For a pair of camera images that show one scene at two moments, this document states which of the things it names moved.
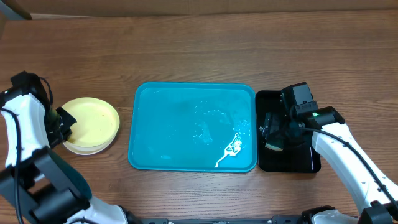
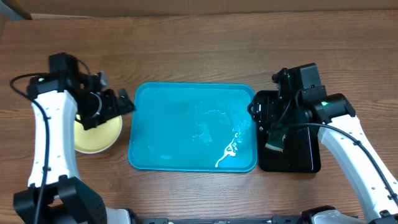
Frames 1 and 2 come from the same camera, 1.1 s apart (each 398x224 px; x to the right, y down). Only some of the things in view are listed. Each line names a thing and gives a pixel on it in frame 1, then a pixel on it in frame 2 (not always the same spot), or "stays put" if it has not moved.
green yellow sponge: x=275 y=144 stays put
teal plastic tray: x=205 y=127 stays put
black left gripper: x=71 y=121 → x=112 y=108
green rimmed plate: x=97 y=126 stays put
